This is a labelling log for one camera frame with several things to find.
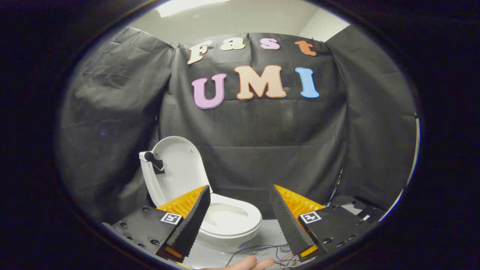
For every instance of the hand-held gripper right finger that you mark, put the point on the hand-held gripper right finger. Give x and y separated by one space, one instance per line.
285 221

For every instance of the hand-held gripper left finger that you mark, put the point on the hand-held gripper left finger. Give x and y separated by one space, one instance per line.
193 225

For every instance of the white toilet lid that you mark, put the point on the white toilet lid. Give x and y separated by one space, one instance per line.
180 165

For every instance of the white toilet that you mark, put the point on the white toilet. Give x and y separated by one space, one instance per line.
228 221

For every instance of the black backdrop cloth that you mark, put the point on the black backdrop cloth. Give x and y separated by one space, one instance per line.
262 142

